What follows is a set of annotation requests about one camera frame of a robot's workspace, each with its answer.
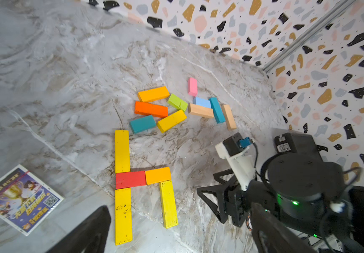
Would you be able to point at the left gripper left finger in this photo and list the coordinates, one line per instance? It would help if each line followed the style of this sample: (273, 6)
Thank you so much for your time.
(90, 236)

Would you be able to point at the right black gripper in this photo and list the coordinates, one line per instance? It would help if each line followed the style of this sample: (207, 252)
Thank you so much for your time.
(227, 199)

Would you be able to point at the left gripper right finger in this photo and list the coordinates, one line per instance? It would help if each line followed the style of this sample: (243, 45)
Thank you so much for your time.
(271, 236)

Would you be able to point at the long yellow block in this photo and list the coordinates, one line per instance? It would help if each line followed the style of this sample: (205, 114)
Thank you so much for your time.
(122, 151)
(123, 216)

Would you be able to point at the lime yellow block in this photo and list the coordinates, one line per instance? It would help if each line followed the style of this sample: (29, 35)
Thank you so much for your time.
(168, 204)

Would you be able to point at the red block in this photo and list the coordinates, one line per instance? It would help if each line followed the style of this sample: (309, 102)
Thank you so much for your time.
(130, 179)

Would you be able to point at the small amber block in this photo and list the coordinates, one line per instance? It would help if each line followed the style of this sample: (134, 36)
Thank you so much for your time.
(157, 175)

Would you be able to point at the light blue block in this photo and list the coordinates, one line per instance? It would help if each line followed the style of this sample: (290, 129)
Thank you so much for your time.
(202, 102)

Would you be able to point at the teal short block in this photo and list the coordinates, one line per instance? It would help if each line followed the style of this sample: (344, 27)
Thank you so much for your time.
(142, 124)

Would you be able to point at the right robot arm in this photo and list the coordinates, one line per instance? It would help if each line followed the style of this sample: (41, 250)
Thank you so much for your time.
(293, 191)

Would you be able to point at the beige wooden block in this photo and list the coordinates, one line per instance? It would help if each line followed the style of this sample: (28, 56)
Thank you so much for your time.
(231, 124)

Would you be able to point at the colourful card box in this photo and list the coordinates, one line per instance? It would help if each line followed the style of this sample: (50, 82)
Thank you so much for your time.
(25, 200)

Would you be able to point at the teal long block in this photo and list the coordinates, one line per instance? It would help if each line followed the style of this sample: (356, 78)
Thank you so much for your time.
(217, 110)

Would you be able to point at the tan wooden block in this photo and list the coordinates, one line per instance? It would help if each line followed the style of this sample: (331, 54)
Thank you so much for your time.
(200, 111)

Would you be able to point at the green block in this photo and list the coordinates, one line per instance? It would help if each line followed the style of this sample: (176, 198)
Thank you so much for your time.
(177, 102)

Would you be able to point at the pink block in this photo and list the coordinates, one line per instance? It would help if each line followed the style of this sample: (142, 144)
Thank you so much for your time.
(192, 87)

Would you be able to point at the amber orange block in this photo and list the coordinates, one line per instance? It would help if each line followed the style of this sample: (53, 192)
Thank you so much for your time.
(153, 94)

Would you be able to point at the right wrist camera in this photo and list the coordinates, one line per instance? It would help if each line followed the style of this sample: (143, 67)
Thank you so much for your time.
(235, 151)

